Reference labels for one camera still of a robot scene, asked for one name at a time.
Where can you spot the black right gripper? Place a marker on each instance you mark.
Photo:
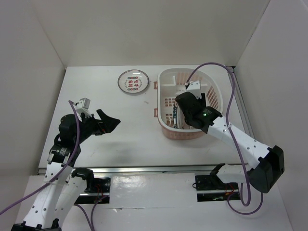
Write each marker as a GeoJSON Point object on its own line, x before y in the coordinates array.
{"type": "Point", "coordinates": [202, 101]}

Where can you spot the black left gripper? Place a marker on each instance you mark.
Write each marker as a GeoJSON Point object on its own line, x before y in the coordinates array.
{"type": "Point", "coordinates": [111, 122]}

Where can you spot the green rimmed white plate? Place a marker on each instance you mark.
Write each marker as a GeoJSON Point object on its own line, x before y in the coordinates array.
{"type": "Point", "coordinates": [175, 115]}

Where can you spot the orange sunburst plate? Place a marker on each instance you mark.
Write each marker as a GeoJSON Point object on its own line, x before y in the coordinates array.
{"type": "Point", "coordinates": [183, 125]}

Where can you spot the plate with red characters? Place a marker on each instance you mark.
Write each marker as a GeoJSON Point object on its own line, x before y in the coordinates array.
{"type": "Point", "coordinates": [133, 81]}

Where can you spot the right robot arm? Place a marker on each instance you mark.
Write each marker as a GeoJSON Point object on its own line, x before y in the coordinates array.
{"type": "Point", "coordinates": [266, 163]}

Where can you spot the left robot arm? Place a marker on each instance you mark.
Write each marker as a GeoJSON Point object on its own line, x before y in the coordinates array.
{"type": "Point", "coordinates": [63, 183]}

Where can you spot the white pink dish rack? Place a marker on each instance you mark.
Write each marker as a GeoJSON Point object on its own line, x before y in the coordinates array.
{"type": "Point", "coordinates": [169, 84]}

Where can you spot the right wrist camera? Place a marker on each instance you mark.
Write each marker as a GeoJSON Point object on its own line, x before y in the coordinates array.
{"type": "Point", "coordinates": [194, 87]}

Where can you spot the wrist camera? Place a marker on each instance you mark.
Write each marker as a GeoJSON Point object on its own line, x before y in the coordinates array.
{"type": "Point", "coordinates": [82, 106]}
{"type": "Point", "coordinates": [194, 87]}

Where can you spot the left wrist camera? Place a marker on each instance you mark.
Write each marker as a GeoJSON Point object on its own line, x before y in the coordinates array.
{"type": "Point", "coordinates": [82, 106]}

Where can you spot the aluminium side rail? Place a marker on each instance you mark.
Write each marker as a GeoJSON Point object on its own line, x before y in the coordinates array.
{"type": "Point", "coordinates": [241, 105]}

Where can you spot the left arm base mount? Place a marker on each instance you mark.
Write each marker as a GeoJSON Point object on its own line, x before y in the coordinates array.
{"type": "Point", "coordinates": [97, 189]}

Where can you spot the aluminium front rail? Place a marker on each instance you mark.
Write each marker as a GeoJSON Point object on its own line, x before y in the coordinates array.
{"type": "Point", "coordinates": [151, 169]}

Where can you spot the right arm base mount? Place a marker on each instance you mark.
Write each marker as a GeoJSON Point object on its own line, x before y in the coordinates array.
{"type": "Point", "coordinates": [210, 188]}

